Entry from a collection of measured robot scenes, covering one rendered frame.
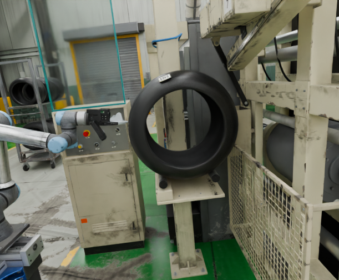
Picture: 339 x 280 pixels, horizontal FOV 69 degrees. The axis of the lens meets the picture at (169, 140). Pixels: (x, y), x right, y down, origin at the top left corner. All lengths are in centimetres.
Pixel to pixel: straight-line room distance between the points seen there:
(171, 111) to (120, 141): 59
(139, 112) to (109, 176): 94
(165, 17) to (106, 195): 139
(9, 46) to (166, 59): 1137
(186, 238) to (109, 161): 82
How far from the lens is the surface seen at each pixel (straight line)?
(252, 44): 123
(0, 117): 153
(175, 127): 159
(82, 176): 208
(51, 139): 125
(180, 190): 145
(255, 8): 103
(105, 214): 220
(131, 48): 1054
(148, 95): 119
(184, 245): 198
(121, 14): 1081
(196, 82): 120
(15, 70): 1258
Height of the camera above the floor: 145
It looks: 15 degrees down
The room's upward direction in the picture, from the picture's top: 6 degrees counter-clockwise
